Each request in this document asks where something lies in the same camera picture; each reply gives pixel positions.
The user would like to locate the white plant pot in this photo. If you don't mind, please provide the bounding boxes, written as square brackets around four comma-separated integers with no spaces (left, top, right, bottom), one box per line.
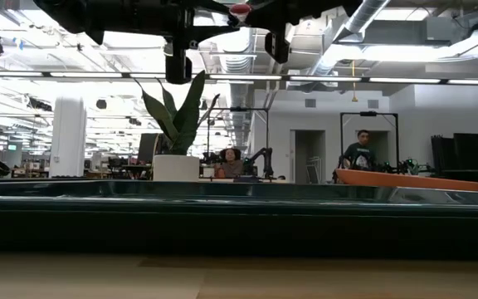
[152,154,201,183]

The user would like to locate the silver ceiling duct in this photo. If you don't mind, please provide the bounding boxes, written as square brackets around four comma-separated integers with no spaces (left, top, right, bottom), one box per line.
[307,0,392,76]

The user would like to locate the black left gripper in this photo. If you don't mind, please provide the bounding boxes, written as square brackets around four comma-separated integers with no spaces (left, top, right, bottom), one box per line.
[33,0,241,46]

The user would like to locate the green snake plant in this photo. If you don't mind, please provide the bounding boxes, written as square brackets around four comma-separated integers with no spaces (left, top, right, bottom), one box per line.
[134,69,222,157]

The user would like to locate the red round cap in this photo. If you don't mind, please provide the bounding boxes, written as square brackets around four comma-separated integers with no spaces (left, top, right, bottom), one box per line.
[228,2,252,22]

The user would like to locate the dark background monitor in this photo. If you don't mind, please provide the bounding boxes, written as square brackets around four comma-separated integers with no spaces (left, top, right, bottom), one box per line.
[136,132,160,165]

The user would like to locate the yellow hanging cord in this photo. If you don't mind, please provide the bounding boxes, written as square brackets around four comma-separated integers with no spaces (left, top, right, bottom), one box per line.
[349,60,359,103]

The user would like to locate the orange round plate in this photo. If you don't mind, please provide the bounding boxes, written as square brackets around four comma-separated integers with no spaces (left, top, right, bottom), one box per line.
[334,167,478,194]

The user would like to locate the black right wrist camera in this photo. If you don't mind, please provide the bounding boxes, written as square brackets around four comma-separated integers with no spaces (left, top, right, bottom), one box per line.
[264,30,291,65]

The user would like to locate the white pillar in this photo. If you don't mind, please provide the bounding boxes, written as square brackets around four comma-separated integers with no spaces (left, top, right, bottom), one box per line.
[48,96,88,179]

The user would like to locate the long ceiling light strip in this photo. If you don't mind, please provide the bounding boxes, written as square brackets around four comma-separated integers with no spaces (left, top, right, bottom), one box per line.
[0,70,478,86]

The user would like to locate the seated person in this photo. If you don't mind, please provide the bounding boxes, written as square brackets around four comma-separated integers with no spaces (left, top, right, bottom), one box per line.
[215,147,245,180]

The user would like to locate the black gantry frame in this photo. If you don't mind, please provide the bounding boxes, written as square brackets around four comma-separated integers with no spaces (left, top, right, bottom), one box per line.
[207,106,271,180]
[339,110,400,172]

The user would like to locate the dark green plastic tray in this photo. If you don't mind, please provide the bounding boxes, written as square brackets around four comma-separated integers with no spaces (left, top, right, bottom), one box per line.
[0,179,478,262]

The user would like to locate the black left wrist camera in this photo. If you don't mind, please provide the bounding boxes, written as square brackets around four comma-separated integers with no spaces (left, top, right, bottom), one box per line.
[164,35,193,86]

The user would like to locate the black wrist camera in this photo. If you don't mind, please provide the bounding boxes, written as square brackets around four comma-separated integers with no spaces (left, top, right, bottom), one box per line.
[164,35,193,86]
[264,30,291,65]

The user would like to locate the standing person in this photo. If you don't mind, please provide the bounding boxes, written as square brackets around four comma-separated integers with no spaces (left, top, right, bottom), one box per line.
[339,129,376,172]

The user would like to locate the black equipment cases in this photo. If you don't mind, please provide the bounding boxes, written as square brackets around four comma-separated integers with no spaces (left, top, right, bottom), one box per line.
[430,132,478,172]

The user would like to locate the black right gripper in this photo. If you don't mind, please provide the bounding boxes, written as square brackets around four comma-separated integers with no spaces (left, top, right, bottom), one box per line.
[243,0,365,32]

